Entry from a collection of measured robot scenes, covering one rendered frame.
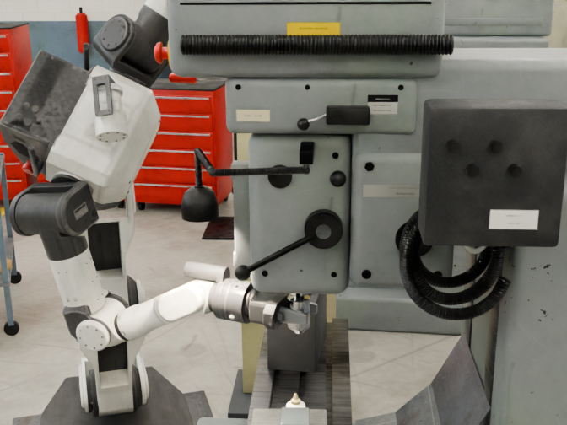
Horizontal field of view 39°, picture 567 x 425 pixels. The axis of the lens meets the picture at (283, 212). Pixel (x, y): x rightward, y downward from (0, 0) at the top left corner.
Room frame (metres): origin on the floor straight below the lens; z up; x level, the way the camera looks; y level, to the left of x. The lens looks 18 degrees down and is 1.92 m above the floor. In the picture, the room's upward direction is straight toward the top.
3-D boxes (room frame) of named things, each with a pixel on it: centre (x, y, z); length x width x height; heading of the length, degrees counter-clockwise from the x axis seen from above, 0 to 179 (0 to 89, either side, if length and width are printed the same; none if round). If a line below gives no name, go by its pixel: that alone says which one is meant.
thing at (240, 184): (1.50, 0.08, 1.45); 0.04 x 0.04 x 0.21; 86
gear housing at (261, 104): (1.49, -0.07, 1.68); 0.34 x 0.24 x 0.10; 86
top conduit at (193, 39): (1.35, -0.06, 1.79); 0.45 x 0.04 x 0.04; 86
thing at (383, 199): (1.48, -0.22, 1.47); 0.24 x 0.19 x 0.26; 176
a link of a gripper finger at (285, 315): (1.47, -0.02, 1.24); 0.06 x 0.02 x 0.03; 68
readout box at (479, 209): (1.14, -0.31, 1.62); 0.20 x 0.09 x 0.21; 86
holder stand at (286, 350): (1.86, -0.04, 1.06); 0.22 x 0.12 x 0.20; 170
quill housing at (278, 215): (1.49, -0.03, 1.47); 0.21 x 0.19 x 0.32; 176
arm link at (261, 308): (1.53, 0.05, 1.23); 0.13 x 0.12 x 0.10; 158
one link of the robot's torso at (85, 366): (2.19, 0.53, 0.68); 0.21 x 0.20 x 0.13; 15
